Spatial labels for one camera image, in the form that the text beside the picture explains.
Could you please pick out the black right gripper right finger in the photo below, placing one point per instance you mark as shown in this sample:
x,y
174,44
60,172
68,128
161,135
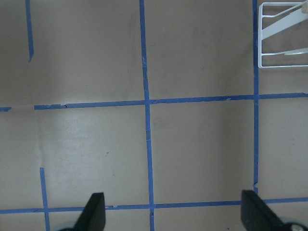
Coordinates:
x,y
257,216

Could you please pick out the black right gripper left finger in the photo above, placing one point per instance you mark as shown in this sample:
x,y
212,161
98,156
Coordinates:
x,y
93,216

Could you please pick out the white wire dish rack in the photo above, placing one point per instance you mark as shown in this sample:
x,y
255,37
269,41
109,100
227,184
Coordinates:
x,y
282,34

